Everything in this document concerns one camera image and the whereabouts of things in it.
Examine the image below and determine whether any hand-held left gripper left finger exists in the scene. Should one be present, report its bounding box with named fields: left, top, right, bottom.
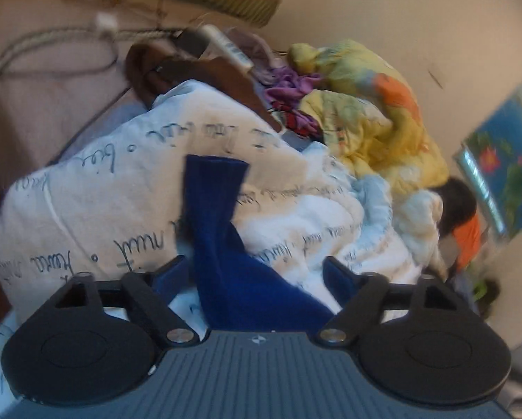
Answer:
left=53, top=255, right=197, bottom=346

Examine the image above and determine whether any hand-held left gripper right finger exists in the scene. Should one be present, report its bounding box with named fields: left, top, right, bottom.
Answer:
left=319, top=256, right=481, bottom=345

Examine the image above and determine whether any blue cloth garment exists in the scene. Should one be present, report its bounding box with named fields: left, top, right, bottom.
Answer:
left=181, top=154, right=344, bottom=333

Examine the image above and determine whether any light blue fleece cloth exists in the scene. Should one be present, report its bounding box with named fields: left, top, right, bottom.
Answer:
left=350, top=175, right=395, bottom=245

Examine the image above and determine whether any white script-print blanket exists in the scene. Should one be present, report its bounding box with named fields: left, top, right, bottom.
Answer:
left=0, top=79, right=444, bottom=315

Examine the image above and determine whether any orange cloth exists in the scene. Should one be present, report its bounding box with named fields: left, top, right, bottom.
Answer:
left=452, top=216, right=482, bottom=271

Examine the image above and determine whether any dark cloth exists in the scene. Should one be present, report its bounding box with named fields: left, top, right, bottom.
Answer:
left=433, top=177, right=478, bottom=233

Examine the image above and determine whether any red patterned cloth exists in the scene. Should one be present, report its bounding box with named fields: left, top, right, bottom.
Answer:
left=273, top=101, right=325, bottom=141

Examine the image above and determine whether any yellow floral quilt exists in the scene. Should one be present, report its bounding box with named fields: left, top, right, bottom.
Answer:
left=287, top=39, right=449, bottom=193

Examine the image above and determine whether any purple cloth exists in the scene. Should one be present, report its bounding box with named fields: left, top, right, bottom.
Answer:
left=263, top=65, right=323, bottom=104

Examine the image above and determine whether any brown cloth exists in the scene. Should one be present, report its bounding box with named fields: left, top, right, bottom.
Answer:
left=126, top=43, right=283, bottom=132

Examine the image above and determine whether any white tube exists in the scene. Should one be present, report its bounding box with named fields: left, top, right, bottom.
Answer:
left=199, top=24, right=255, bottom=74

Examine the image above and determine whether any blue flower wall poster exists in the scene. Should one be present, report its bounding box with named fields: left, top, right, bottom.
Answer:
left=456, top=66, right=522, bottom=241

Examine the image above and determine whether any grey cable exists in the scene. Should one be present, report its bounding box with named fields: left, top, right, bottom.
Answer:
left=0, top=26, right=174, bottom=110

